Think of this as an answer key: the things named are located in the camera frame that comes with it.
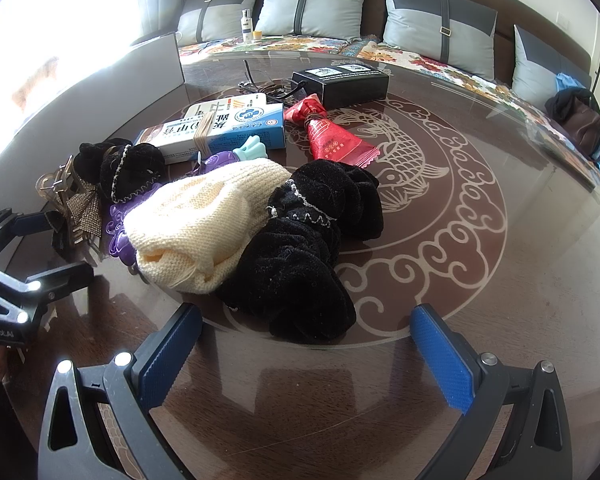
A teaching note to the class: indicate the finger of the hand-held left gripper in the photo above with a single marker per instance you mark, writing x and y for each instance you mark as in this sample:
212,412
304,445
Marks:
32,222
65,278

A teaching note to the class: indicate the eyeglasses with dark arms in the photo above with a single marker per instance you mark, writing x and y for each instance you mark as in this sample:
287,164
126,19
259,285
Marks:
248,72

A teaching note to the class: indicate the white blue medicine box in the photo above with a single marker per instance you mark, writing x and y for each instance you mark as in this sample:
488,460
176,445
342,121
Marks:
250,127

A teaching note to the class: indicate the brown patterned glass desktop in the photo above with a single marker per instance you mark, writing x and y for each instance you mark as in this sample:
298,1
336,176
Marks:
530,260

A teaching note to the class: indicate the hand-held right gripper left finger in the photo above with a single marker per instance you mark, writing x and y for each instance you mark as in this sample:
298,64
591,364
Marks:
170,355

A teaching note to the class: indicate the cream knitted hat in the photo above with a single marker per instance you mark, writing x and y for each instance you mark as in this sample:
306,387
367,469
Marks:
195,225

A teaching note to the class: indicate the glitter bow hair claw clip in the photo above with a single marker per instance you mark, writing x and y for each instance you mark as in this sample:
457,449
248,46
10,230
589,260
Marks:
82,210

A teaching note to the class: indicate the brown wooden sofa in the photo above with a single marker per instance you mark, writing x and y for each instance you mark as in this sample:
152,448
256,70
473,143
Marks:
502,25

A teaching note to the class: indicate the tan rubber band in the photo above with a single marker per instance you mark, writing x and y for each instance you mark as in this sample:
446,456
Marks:
205,132

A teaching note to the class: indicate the white pump bottle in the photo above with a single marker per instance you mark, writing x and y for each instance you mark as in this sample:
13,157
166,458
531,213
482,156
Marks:
246,22

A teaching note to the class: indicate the large black velvet scrunchie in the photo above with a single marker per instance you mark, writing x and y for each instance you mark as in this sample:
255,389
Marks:
290,260

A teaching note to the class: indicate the small black velvet scrunchie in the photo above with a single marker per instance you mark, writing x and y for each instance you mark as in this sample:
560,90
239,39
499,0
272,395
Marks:
130,165

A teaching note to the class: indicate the red foil packet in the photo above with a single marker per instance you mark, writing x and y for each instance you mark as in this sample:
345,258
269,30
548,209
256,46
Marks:
330,140

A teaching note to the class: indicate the black box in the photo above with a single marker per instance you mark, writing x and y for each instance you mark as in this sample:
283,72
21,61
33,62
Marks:
350,90

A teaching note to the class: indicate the purple toy wand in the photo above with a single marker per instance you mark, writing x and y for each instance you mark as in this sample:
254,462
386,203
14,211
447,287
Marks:
117,235

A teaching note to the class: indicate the black brown bag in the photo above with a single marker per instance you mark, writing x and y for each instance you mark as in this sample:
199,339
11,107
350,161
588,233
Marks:
580,120

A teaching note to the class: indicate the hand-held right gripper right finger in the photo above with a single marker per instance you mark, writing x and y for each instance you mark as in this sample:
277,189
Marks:
445,360

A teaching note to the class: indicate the grey two-tone cushion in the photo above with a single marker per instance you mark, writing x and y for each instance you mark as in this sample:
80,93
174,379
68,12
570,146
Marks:
440,25
220,15
545,65
312,5

